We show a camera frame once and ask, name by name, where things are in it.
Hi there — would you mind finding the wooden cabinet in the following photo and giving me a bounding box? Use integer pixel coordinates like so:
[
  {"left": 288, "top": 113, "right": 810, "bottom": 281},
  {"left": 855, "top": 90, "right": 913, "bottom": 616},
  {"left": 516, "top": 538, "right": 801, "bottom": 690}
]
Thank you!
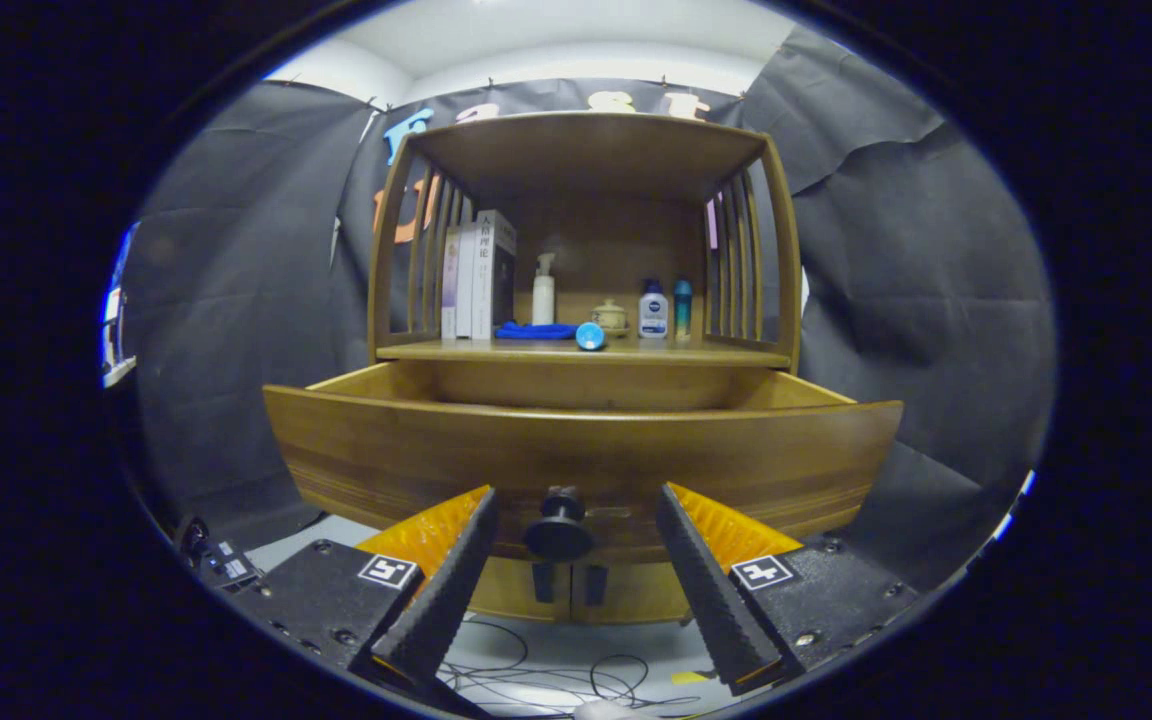
[{"left": 368, "top": 110, "right": 803, "bottom": 626}]

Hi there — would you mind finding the white pump bottle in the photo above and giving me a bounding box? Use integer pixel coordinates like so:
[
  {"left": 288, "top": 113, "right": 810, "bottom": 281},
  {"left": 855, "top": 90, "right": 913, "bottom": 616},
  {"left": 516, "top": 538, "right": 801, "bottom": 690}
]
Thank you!
[{"left": 532, "top": 253, "right": 556, "bottom": 326}]

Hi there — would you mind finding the wooden drawer with black knob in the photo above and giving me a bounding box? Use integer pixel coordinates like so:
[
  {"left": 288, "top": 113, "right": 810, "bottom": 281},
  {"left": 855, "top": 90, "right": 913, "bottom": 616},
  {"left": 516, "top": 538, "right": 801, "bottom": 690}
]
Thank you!
[{"left": 263, "top": 360, "right": 905, "bottom": 566}]

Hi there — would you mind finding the thick white book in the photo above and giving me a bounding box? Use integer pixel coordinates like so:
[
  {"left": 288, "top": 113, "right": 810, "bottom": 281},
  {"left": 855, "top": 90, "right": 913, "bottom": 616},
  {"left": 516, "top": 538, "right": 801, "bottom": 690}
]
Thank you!
[{"left": 472, "top": 209, "right": 518, "bottom": 341}]

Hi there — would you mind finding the white blurry object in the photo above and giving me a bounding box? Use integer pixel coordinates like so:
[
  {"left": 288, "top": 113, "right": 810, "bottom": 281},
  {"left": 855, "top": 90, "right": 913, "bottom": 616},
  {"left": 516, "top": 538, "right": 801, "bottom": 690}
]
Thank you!
[{"left": 101, "top": 225, "right": 140, "bottom": 389}]

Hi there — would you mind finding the thin purple book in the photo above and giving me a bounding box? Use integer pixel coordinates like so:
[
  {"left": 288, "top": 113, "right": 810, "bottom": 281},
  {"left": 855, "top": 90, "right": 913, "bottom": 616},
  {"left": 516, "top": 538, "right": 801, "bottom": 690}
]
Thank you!
[{"left": 441, "top": 226, "right": 462, "bottom": 340}]

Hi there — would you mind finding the blue folded cloth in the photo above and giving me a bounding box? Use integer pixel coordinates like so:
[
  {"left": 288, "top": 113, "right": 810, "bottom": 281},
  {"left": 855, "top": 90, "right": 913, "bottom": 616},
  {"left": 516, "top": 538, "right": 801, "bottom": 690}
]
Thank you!
[{"left": 495, "top": 321, "right": 580, "bottom": 341}]

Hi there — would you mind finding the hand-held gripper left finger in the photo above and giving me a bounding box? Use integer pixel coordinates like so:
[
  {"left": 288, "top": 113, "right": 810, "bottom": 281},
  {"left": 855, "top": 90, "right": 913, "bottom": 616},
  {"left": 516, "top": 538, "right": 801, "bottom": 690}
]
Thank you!
[{"left": 219, "top": 486, "right": 500, "bottom": 691}]

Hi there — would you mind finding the white lotion bottle blue cap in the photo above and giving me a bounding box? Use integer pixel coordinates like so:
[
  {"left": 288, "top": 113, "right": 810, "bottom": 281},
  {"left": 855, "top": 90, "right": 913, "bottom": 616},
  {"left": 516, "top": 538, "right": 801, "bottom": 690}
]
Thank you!
[{"left": 638, "top": 279, "right": 670, "bottom": 339}]

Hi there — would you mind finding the wooden countertop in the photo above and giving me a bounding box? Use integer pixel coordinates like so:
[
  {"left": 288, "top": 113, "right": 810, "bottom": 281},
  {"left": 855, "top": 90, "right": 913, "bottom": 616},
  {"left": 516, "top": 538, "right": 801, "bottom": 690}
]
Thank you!
[{"left": 376, "top": 335, "right": 793, "bottom": 369}]

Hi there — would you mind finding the thin white book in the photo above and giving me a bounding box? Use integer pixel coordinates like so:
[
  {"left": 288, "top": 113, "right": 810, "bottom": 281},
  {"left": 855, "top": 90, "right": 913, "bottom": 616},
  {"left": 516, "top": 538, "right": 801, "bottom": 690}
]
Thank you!
[{"left": 455, "top": 222, "right": 478, "bottom": 340}]

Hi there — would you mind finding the small black device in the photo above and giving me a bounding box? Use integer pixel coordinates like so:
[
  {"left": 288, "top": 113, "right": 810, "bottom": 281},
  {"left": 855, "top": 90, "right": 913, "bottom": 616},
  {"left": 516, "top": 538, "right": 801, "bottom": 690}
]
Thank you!
[{"left": 176, "top": 515, "right": 262, "bottom": 591}]

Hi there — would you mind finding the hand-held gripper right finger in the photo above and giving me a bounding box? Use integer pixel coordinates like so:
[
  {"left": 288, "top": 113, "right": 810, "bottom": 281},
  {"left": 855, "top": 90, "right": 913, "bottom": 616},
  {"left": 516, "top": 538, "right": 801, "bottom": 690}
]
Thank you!
[{"left": 656, "top": 483, "right": 922, "bottom": 698}]

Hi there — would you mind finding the wooden cabinet door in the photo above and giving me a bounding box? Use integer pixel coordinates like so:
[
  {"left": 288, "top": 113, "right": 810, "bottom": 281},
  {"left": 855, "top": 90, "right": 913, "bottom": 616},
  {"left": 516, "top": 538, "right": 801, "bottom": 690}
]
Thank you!
[
  {"left": 466, "top": 555, "right": 574, "bottom": 623},
  {"left": 569, "top": 555, "right": 692, "bottom": 626}
]

